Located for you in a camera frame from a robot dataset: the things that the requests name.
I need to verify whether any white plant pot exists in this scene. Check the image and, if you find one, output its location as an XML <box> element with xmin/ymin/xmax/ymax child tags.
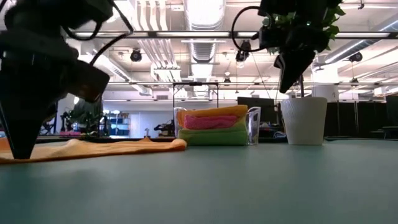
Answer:
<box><xmin>280</xmin><ymin>96</ymin><xmax>328</xmax><ymax>146</ymax></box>

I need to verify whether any background leafy plant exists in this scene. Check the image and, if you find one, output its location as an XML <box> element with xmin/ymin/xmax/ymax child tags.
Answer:
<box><xmin>67</xmin><ymin>99</ymin><xmax>104</xmax><ymax>138</ymax></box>

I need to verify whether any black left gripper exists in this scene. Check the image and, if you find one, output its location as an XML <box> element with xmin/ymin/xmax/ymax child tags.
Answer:
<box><xmin>0</xmin><ymin>27</ymin><xmax>111</xmax><ymax>161</ymax></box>

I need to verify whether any green leafy plant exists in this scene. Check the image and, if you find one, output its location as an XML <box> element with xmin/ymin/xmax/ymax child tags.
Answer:
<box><xmin>262</xmin><ymin>4</ymin><xmax>346</xmax><ymax>98</ymax></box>

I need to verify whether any black computer monitor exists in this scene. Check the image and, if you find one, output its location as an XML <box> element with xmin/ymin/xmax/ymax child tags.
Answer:
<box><xmin>237</xmin><ymin>96</ymin><xmax>277</xmax><ymax>125</ymax></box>

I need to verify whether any clear plastic bin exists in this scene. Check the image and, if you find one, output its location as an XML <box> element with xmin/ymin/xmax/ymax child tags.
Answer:
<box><xmin>173</xmin><ymin>106</ymin><xmax>261</xmax><ymax>146</ymax></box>

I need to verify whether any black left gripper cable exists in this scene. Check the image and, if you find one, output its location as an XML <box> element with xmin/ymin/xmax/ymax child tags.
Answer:
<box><xmin>62</xmin><ymin>0</ymin><xmax>135</xmax><ymax>66</ymax></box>

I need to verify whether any pink microfiber towel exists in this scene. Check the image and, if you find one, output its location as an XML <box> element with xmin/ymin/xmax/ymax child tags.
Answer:
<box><xmin>183</xmin><ymin>114</ymin><xmax>239</xmax><ymax>131</ymax></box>

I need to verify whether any black room partition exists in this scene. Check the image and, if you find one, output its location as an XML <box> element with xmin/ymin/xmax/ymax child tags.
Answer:
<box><xmin>323</xmin><ymin>101</ymin><xmax>398</xmax><ymax>139</ymax></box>

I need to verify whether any black overhead frame bar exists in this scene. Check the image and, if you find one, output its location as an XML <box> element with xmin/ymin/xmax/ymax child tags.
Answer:
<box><xmin>67</xmin><ymin>30</ymin><xmax>398</xmax><ymax>40</ymax></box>

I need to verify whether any blue storage shelf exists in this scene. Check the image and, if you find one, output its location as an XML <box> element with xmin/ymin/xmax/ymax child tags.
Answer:
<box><xmin>104</xmin><ymin>110</ymin><xmax>131</xmax><ymax>138</ymax></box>

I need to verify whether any silver ceiling duct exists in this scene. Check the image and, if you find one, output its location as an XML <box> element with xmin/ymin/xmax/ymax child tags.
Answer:
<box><xmin>183</xmin><ymin>0</ymin><xmax>226</xmax><ymax>100</ymax></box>

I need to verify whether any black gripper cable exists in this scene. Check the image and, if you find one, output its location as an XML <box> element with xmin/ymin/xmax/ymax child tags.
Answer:
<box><xmin>62</xmin><ymin>0</ymin><xmax>135</xmax><ymax>66</ymax></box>
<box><xmin>231</xmin><ymin>6</ymin><xmax>271</xmax><ymax>53</ymax></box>

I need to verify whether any orange microfiber towel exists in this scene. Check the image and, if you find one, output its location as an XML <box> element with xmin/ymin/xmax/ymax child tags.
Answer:
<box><xmin>0</xmin><ymin>138</ymin><xmax>187</xmax><ymax>165</ymax></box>

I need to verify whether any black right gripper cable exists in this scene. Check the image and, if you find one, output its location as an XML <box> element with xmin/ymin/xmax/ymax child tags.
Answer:
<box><xmin>231</xmin><ymin>6</ymin><xmax>271</xmax><ymax>53</ymax></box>

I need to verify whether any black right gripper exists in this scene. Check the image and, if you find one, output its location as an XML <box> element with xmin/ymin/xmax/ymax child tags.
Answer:
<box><xmin>257</xmin><ymin>24</ymin><xmax>330</xmax><ymax>95</ymax></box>

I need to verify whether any yellow microfiber towel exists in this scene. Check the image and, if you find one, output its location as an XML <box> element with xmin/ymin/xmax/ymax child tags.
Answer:
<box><xmin>236</xmin><ymin>116</ymin><xmax>249</xmax><ymax>132</ymax></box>

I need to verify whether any orange towel with corner label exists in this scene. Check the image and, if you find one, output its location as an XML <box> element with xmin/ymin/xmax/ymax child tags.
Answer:
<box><xmin>176</xmin><ymin>105</ymin><xmax>249</xmax><ymax>128</ymax></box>

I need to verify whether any black background rig frame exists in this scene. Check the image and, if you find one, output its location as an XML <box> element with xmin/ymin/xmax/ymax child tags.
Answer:
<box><xmin>172</xmin><ymin>82</ymin><xmax>220</xmax><ymax>108</ymax></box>

